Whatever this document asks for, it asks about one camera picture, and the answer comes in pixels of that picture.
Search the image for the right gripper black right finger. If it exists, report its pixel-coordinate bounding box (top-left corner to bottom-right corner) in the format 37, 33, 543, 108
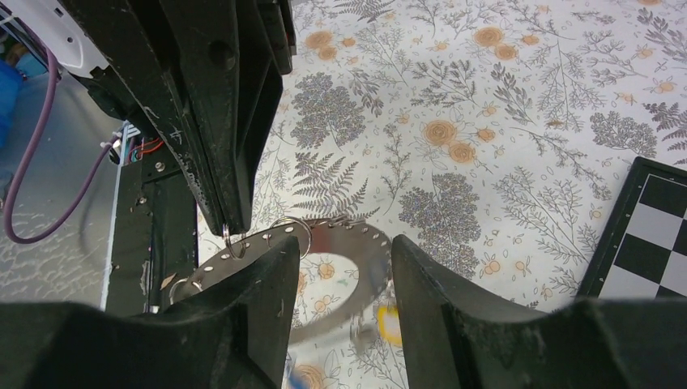
391, 235, 686, 388

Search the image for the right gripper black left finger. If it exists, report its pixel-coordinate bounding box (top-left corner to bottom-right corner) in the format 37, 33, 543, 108
1, 237, 300, 388

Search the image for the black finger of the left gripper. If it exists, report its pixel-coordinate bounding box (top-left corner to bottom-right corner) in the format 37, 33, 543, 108
63, 1, 237, 235
236, 1, 293, 233

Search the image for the yellow key tag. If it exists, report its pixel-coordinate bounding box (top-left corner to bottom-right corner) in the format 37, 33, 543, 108
377, 305, 403, 347

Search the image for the large grey metal keyring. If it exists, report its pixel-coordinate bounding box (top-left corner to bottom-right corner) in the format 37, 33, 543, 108
169, 216, 391, 344

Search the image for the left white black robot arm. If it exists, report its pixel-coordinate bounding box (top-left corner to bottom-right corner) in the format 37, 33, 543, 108
5, 0, 296, 236

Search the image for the blue plastic bin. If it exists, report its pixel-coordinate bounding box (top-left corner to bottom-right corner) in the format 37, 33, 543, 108
0, 61, 23, 147

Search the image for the floral table mat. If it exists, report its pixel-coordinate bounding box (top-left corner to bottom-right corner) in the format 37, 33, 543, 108
196, 0, 687, 389

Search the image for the black white checkerboard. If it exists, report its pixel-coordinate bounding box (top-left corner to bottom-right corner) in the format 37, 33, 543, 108
577, 156, 686, 299

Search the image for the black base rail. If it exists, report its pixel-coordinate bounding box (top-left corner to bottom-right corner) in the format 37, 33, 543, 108
105, 151, 198, 316

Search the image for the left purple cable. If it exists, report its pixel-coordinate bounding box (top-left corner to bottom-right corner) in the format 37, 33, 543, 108
2, 48, 122, 246

